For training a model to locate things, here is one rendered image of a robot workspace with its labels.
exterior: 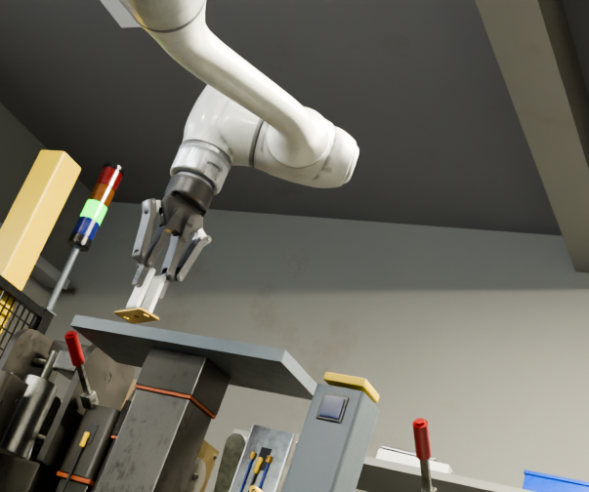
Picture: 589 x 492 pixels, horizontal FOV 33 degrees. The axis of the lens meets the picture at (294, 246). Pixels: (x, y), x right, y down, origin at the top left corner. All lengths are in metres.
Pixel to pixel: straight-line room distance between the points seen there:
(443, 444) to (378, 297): 0.85
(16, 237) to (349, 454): 1.88
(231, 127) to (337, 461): 0.62
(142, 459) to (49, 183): 1.76
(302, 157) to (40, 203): 1.57
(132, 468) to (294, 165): 0.53
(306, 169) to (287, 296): 3.51
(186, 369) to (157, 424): 0.08
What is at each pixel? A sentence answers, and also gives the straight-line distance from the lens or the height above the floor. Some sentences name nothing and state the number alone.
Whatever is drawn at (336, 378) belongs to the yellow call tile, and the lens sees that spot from 1.31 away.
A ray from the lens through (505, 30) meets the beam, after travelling 3.34.
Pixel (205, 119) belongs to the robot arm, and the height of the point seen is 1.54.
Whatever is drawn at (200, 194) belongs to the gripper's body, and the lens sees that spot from 1.59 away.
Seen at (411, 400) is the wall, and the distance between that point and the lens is 4.56.
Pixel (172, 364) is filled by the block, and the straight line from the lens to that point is 1.42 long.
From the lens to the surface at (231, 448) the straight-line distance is 1.58.
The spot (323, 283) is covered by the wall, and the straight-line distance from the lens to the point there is 5.02.
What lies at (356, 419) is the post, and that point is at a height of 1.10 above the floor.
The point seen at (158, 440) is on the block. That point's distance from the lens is 1.38.
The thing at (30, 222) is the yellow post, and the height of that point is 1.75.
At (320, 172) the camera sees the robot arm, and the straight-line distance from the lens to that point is 1.60.
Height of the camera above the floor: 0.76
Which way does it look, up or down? 24 degrees up
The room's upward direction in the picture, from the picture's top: 20 degrees clockwise
